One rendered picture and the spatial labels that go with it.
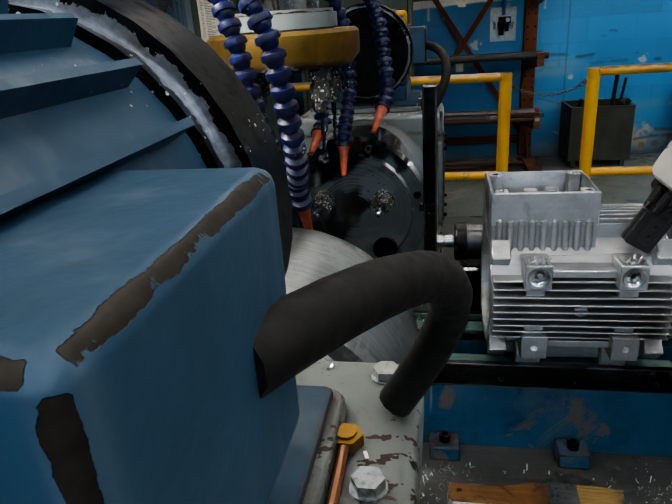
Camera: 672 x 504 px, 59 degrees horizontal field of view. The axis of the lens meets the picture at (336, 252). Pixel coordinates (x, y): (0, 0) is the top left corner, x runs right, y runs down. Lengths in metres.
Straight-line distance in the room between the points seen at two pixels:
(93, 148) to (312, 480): 0.16
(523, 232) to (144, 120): 0.58
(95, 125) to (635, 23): 5.85
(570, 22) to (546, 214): 5.14
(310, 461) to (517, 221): 0.51
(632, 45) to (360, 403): 5.74
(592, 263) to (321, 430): 0.51
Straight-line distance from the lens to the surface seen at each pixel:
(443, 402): 0.81
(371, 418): 0.30
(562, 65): 5.84
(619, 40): 5.94
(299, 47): 0.66
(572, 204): 0.72
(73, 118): 0.17
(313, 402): 0.29
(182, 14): 0.93
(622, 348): 0.76
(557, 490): 0.80
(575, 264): 0.73
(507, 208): 0.71
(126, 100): 0.19
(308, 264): 0.49
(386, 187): 0.97
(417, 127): 1.18
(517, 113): 5.30
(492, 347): 0.76
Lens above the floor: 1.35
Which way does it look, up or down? 22 degrees down
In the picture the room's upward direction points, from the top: 4 degrees counter-clockwise
